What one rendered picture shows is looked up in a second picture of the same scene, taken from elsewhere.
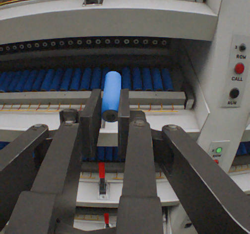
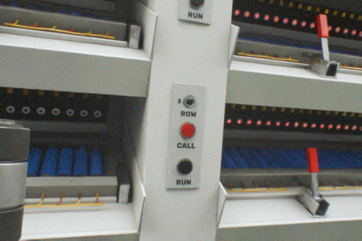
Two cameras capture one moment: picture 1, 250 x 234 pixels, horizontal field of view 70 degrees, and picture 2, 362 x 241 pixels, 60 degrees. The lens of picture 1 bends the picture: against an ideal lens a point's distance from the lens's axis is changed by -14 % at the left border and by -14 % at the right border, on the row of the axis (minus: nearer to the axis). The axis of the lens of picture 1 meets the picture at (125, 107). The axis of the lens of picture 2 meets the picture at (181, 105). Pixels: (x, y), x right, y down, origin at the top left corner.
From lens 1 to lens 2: 10 cm
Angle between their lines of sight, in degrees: 31
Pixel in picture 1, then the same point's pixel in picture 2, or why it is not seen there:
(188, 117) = (122, 212)
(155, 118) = (67, 217)
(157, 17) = (66, 63)
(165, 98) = (86, 184)
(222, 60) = (160, 120)
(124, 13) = (19, 54)
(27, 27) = not seen: outside the picture
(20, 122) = not seen: outside the picture
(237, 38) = (180, 89)
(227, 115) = (180, 203)
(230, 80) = (175, 147)
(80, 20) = not seen: outside the picture
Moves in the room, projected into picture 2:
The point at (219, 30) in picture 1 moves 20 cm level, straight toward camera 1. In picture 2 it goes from (153, 79) to (57, 48)
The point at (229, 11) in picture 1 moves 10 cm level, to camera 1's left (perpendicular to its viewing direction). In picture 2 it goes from (168, 54) to (76, 43)
